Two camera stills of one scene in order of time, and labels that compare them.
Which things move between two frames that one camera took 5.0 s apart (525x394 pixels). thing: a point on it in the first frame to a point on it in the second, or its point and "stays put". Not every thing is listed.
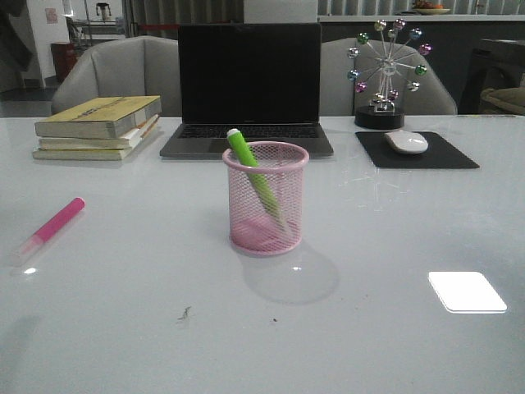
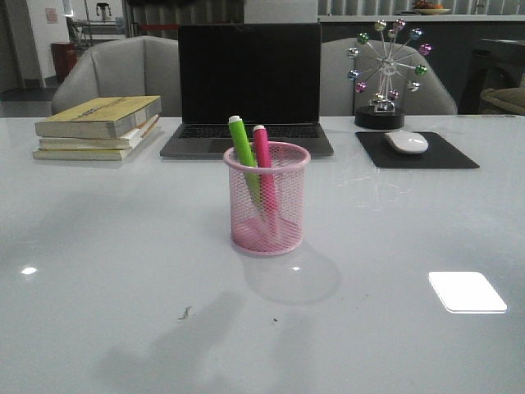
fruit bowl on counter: [429, 8] stays put
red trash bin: [65, 55] stays put
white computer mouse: [406, 142] stays put
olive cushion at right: [511, 98] stays put
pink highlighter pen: [61, 218] to [267, 186]
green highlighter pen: [246, 158] to [249, 160]
